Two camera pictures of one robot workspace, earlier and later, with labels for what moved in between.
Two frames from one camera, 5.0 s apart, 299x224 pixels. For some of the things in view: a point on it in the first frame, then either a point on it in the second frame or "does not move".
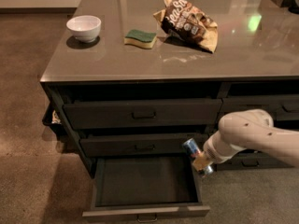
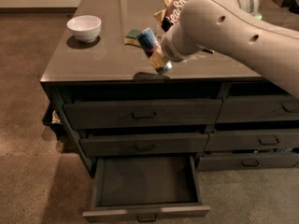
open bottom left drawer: [146, 187] does not move
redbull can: [192, 150] to [149, 43]
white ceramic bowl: [85, 28] does not move
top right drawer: [282, 107] does not move
